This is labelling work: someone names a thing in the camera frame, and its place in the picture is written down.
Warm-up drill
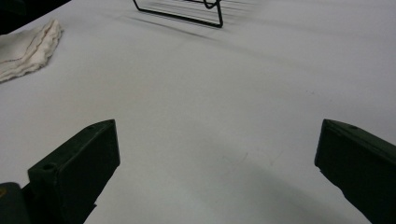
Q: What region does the folded white cloth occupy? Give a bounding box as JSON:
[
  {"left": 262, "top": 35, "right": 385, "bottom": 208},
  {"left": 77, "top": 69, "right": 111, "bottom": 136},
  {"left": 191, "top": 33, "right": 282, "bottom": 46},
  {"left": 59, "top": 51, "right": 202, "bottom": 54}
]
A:
[{"left": 0, "top": 19, "right": 64, "bottom": 83}]

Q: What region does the black wire rack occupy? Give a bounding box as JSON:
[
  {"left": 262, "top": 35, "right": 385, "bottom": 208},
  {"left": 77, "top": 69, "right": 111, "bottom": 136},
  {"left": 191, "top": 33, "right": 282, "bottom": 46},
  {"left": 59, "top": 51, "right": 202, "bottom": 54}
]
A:
[{"left": 133, "top": 0, "right": 224, "bottom": 29}]

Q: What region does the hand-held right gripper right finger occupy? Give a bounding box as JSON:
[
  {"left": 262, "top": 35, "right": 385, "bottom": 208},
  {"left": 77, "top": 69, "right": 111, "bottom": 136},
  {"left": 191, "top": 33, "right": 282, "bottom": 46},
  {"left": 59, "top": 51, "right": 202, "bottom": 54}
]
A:
[{"left": 314, "top": 119, "right": 396, "bottom": 224}]

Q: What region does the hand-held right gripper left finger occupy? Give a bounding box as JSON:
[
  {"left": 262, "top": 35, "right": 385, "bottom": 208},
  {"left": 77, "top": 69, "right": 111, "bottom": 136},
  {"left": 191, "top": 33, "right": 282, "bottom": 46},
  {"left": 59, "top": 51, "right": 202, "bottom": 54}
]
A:
[{"left": 21, "top": 119, "right": 121, "bottom": 224}]

